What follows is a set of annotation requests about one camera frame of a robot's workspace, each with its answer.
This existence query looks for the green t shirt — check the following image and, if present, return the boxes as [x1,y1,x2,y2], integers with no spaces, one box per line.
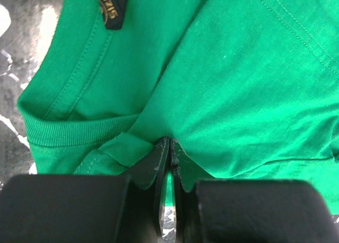
[17,0,338,214]

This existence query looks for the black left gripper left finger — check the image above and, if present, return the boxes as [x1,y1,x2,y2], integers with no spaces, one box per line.
[1,138,170,242]

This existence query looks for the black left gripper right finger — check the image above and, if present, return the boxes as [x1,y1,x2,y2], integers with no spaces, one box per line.
[170,139,338,242]

